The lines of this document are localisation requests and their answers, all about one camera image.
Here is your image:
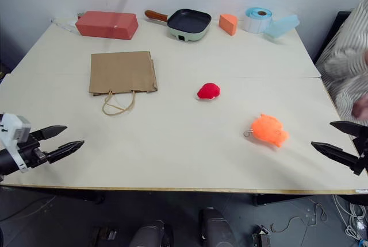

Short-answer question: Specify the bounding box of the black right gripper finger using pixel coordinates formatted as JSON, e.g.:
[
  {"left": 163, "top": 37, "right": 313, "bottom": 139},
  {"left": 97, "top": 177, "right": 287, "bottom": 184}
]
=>
[
  {"left": 329, "top": 120, "right": 368, "bottom": 141},
  {"left": 310, "top": 141, "right": 360, "bottom": 168}
]

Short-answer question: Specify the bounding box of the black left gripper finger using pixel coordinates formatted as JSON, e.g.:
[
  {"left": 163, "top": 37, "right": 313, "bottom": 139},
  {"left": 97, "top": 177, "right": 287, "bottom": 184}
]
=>
[
  {"left": 43, "top": 140, "right": 85, "bottom": 164},
  {"left": 29, "top": 125, "right": 68, "bottom": 141}
]

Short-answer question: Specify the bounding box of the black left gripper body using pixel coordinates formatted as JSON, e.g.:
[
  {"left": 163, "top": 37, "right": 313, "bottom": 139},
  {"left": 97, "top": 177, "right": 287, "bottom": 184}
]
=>
[{"left": 17, "top": 138, "right": 48, "bottom": 169}]

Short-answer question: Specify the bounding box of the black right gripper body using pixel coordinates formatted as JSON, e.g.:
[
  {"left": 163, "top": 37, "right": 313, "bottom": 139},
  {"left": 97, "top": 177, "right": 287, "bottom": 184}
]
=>
[{"left": 349, "top": 136, "right": 368, "bottom": 176}]

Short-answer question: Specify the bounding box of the brown paper bag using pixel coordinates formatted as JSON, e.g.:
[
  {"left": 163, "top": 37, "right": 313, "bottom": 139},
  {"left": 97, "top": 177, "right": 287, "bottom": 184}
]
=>
[{"left": 87, "top": 51, "right": 159, "bottom": 116}]

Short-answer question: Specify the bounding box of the person in striped shirt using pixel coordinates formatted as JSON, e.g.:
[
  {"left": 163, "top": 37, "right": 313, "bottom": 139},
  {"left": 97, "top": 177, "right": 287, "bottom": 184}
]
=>
[{"left": 315, "top": 0, "right": 368, "bottom": 128}]

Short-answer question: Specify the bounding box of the orange plush toy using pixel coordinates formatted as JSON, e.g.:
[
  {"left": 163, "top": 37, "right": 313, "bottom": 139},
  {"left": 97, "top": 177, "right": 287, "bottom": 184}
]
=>
[{"left": 243, "top": 113, "right": 289, "bottom": 148}]

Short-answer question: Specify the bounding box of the black chair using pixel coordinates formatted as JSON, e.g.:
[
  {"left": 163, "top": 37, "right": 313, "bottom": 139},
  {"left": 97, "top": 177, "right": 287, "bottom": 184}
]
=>
[{"left": 313, "top": 10, "right": 353, "bottom": 64}]

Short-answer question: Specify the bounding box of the light blue plastic box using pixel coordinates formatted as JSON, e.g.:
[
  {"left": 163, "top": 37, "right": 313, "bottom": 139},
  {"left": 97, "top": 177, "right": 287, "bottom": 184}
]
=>
[{"left": 263, "top": 14, "right": 300, "bottom": 44}]

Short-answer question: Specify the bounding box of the dark rounded robot foot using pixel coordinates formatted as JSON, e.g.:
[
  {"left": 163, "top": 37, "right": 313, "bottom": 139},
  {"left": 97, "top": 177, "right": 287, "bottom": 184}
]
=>
[
  {"left": 199, "top": 207, "right": 237, "bottom": 247},
  {"left": 128, "top": 219, "right": 173, "bottom": 247}
]

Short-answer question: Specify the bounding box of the red foam brick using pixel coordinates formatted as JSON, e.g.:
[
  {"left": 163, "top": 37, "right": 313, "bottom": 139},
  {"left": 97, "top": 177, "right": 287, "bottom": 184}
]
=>
[{"left": 75, "top": 10, "right": 139, "bottom": 41}]

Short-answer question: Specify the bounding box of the red plush toy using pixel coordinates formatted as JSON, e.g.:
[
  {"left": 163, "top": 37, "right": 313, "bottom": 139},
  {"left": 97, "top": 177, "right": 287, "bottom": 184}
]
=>
[{"left": 196, "top": 83, "right": 222, "bottom": 102}]

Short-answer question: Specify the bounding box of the blue label roll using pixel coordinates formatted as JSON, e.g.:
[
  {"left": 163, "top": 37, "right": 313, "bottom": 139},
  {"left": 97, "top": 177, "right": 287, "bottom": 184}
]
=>
[{"left": 244, "top": 7, "right": 274, "bottom": 33}]

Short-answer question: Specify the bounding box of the orange foam wedge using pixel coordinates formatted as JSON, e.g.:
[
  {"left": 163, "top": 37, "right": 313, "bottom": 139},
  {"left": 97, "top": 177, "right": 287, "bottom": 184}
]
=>
[{"left": 218, "top": 13, "right": 239, "bottom": 36}]

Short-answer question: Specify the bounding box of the green electric frying pan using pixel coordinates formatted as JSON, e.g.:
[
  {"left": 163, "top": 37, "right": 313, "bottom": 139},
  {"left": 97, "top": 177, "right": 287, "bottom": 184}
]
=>
[{"left": 144, "top": 8, "right": 212, "bottom": 43}]

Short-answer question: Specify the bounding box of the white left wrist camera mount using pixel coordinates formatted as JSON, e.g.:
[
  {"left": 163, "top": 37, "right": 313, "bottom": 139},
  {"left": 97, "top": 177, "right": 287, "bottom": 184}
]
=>
[{"left": 0, "top": 113, "right": 32, "bottom": 173}]

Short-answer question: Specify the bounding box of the white cable bundle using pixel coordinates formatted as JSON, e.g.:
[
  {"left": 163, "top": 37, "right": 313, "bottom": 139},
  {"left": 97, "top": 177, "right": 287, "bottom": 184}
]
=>
[{"left": 332, "top": 194, "right": 368, "bottom": 244}]

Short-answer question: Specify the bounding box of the thin brown cord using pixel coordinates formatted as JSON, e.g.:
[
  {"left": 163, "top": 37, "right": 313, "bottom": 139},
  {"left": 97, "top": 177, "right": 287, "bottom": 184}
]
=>
[{"left": 271, "top": 202, "right": 328, "bottom": 233}]

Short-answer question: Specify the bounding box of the black metal bracket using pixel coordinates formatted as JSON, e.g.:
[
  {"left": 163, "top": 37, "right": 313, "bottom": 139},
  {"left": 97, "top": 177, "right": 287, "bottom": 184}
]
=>
[{"left": 252, "top": 225, "right": 273, "bottom": 247}]

